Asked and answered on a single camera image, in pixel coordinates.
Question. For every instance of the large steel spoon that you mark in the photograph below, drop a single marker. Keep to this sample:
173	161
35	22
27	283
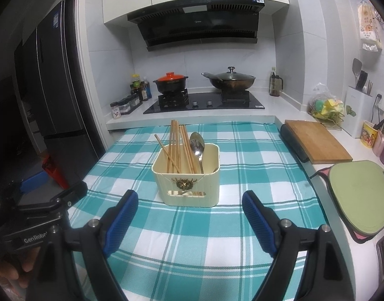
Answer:
195	139

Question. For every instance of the cream plastic utensil container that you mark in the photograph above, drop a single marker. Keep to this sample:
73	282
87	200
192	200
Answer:
185	191

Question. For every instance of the printed hanging bag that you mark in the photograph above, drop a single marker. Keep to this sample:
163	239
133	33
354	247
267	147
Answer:
369	23

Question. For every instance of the black gas stove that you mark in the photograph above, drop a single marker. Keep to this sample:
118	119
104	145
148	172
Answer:
204	105

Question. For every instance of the yellow printed mug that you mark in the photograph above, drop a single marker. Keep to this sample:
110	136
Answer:
368	134

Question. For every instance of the clear spice jar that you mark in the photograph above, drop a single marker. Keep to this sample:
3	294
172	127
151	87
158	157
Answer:
137	100
124	107
131	103

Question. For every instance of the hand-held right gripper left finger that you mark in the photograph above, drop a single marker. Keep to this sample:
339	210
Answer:
121	222

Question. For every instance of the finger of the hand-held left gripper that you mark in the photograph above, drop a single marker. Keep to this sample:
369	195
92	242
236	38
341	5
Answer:
63	196
35	183

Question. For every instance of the yellow cap sauce bottle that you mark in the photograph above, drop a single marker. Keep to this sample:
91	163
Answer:
136	84

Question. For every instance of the grey spatula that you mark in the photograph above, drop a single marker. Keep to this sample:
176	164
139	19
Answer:
356	67

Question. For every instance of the black range hood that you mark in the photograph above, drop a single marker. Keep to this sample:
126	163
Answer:
198	28

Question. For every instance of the black clay pot orange lid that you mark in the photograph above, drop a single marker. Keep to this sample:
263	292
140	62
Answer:
170	83

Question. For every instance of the red plastic object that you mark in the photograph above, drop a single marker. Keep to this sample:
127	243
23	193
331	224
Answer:
55	172

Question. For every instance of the black wok with glass lid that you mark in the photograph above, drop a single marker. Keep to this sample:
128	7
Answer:
231	81

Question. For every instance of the teal checked tablecloth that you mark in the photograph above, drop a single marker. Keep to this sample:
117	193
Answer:
210	241

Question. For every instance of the dark grey refrigerator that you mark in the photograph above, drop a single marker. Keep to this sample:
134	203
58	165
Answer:
53	84

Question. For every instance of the wooden chopsticks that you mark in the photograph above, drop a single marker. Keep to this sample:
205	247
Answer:
181	150

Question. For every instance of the white wall socket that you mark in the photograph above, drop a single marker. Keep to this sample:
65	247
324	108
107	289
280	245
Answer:
379	99

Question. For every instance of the dark sauce bottle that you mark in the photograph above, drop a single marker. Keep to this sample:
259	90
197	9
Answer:
144	93

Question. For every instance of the dark brown chopstick bundle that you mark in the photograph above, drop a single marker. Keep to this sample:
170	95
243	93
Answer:
370	87

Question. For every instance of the pink cup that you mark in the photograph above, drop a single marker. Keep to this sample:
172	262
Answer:
379	144

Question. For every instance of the blue label bottle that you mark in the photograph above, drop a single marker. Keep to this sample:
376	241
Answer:
148	89

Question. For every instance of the person's left hand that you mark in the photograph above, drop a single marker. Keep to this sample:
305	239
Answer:
8	266

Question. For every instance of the green cutting board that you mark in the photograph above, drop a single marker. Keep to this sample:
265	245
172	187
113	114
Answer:
361	194

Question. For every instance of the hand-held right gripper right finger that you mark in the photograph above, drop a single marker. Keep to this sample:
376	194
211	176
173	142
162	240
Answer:
259	222

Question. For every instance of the plastic bag of sponges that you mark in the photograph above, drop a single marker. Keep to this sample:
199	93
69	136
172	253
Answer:
327	106

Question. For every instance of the wooden cutting board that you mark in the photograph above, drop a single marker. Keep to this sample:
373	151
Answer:
320	141

